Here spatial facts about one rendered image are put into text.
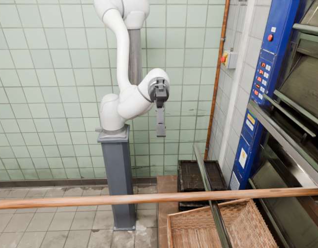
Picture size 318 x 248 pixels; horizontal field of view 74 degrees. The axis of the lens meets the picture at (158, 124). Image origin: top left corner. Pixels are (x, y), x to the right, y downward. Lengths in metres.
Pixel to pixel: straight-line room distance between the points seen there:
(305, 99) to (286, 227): 0.55
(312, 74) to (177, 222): 1.01
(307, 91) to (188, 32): 1.08
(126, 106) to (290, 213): 0.84
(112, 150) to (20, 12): 1.20
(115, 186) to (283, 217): 1.14
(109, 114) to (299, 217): 1.10
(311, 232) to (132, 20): 1.29
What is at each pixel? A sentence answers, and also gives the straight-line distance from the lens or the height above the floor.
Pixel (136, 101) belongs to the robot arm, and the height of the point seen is 1.42.
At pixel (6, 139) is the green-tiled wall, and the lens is 2.54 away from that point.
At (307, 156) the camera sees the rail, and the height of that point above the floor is 1.42.
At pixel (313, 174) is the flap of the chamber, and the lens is 0.72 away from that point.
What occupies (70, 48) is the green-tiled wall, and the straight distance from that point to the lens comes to 1.89.
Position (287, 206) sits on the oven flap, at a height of 1.03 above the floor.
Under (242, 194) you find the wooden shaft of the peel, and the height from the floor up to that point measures 1.20.
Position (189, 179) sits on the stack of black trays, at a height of 0.80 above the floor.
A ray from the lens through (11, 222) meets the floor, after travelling 2.60.
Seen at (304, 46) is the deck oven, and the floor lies 1.65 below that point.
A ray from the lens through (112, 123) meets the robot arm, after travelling 1.40.
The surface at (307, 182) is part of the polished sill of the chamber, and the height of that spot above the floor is 1.18.
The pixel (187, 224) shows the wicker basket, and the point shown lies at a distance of 1.41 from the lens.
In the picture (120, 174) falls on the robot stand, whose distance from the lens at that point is 1.65.
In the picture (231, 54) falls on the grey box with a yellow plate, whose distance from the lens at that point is 1.53.
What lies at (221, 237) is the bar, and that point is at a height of 1.17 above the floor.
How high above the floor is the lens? 1.80
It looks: 30 degrees down
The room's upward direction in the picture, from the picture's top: straight up
